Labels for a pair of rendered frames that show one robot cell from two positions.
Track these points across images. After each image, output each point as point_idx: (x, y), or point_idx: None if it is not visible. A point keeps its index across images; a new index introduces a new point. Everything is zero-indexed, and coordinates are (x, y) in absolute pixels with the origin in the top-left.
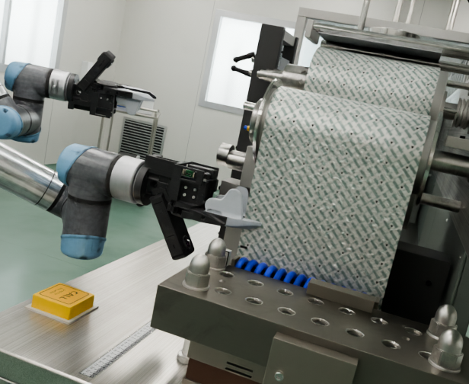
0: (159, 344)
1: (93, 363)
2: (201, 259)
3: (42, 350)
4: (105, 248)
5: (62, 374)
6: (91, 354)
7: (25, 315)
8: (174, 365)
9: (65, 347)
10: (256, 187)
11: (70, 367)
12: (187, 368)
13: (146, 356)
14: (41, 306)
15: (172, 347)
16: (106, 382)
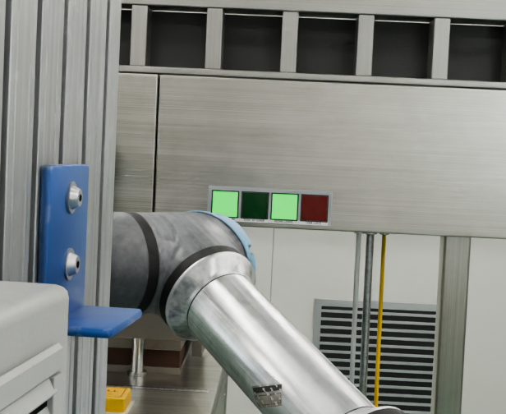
0: (126, 381)
1: (187, 391)
2: None
3: (192, 402)
4: None
5: (214, 396)
6: (175, 393)
7: (142, 413)
8: (153, 377)
9: (177, 398)
10: None
11: (204, 394)
12: (179, 359)
13: (151, 383)
14: (126, 405)
15: (124, 379)
16: (206, 387)
